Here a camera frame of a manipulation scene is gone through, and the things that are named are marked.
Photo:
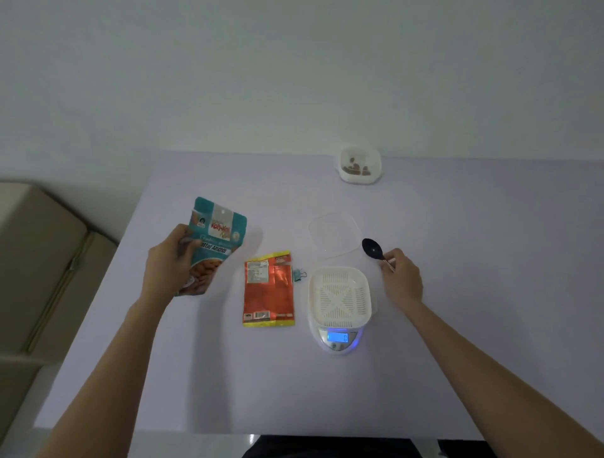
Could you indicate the black plastic spoon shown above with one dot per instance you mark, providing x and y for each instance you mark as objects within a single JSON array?
[{"x": 372, "y": 247}]

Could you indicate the beige sofa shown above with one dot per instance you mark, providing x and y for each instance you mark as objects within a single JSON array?
[{"x": 38, "y": 273}]

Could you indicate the person's right forearm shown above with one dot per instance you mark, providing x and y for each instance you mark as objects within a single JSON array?
[{"x": 500, "y": 377}]

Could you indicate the person's left forearm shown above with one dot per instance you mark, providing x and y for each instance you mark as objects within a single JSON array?
[{"x": 104, "y": 382}]

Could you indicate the teal roasted almonds bag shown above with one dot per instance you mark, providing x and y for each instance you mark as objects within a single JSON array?
[{"x": 217, "y": 231}]

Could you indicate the white kitchen scale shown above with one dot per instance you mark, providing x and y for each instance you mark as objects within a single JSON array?
[{"x": 337, "y": 347}]

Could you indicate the white square plastic container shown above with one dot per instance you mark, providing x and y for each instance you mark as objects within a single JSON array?
[
  {"x": 340, "y": 297},
  {"x": 359, "y": 178}
]

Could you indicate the orange salted almonds bag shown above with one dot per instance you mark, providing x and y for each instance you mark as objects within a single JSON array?
[{"x": 269, "y": 292}]

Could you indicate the teal binder clip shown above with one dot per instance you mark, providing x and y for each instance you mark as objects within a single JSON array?
[{"x": 298, "y": 274}]

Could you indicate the person's right hand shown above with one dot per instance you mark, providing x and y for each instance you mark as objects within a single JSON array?
[{"x": 406, "y": 283}]

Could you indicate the person's black clothing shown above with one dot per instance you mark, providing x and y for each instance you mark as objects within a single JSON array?
[{"x": 340, "y": 448}]

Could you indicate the almonds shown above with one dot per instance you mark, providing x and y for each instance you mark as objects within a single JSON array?
[{"x": 357, "y": 167}]

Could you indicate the person's left hand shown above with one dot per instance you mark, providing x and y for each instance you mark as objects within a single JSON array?
[{"x": 167, "y": 273}]

